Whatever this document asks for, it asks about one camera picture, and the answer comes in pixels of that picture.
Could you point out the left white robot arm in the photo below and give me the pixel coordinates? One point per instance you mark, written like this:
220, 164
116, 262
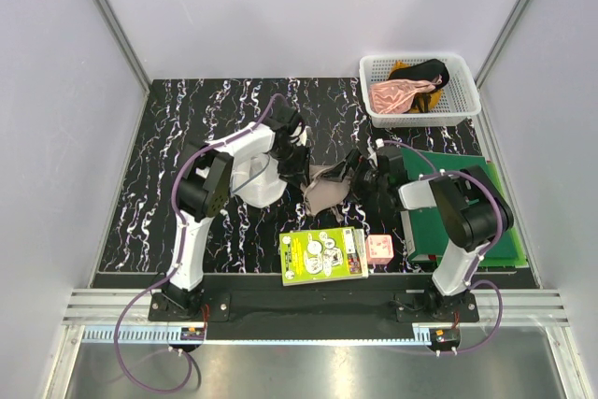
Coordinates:
202, 189

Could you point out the pink cube box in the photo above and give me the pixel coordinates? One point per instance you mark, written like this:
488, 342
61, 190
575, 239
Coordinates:
379, 249

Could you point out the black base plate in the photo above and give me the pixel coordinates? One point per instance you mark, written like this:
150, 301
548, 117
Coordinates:
259, 308

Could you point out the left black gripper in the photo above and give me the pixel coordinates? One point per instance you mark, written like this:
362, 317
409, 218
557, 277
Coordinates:
299, 172

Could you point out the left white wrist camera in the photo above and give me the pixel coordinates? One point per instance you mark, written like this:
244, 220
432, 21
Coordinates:
300, 135

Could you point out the black garment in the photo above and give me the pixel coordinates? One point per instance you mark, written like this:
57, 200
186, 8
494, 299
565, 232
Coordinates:
432, 70

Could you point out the green illustrated book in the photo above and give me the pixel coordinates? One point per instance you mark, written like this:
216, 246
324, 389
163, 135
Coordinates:
316, 256

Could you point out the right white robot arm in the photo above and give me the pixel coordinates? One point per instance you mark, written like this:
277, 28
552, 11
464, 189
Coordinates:
474, 215

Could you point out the pink satin garment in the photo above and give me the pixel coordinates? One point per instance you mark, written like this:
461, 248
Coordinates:
396, 96

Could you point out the yellow garment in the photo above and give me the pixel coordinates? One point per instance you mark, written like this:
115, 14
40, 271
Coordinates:
425, 102

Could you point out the green binder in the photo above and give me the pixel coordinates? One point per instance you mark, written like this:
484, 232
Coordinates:
428, 239

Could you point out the beige bra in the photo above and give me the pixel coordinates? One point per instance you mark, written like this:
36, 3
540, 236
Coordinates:
321, 193

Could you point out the white plastic basket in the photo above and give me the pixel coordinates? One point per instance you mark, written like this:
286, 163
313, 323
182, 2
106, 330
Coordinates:
459, 100

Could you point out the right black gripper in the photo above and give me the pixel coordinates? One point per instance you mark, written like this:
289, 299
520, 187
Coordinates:
341, 169

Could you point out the black marble mat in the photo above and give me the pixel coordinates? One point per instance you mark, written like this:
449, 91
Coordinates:
244, 239

